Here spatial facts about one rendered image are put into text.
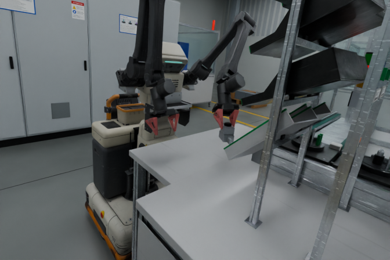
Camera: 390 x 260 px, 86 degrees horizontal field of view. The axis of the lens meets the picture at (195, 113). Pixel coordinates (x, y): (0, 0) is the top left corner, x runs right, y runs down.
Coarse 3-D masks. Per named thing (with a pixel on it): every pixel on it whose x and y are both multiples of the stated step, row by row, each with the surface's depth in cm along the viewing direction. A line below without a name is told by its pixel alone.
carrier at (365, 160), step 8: (336, 160) 86; (368, 160) 84; (376, 160) 81; (384, 160) 83; (360, 168) 81; (368, 168) 78; (376, 168) 77; (384, 168) 78; (360, 176) 76; (368, 176) 75; (376, 176) 75; (384, 176) 76; (384, 184) 72
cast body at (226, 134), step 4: (224, 124) 83; (228, 124) 82; (224, 128) 81; (228, 128) 81; (232, 128) 82; (220, 132) 86; (224, 132) 81; (228, 132) 82; (232, 132) 82; (220, 136) 86; (224, 136) 81; (228, 136) 82; (232, 136) 82; (224, 140) 82; (228, 140) 81; (232, 140) 82
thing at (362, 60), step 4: (360, 56) 60; (360, 60) 59; (364, 60) 61; (360, 64) 59; (364, 64) 61; (360, 68) 58; (364, 68) 60; (364, 72) 60; (364, 76) 59; (352, 84) 63; (336, 88) 67; (320, 92) 73; (300, 96) 76
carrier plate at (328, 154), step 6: (288, 144) 98; (324, 144) 103; (294, 150) 92; (306, 150) 93; (324, 150) 95; (330, 150) 96; (336, 150) 96; (306, 156) 89; (312, 156) 87; (318, 156) 88; (324, 156) 89; (330, 156) 89; (336, 156) 94; (324, 162) 84
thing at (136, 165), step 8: (136, 168) 101; (144, 168) 102; (136, 176) 102; (144, 176) 104; (136, 184) 103; (144, 184) 105; (136, 192) 104; (144, 192) 106; (136, 216) 107; (136, 224) 109; (136, 232) 110; (136, 240) 111; (136, 248) 113; (136, 256) 114
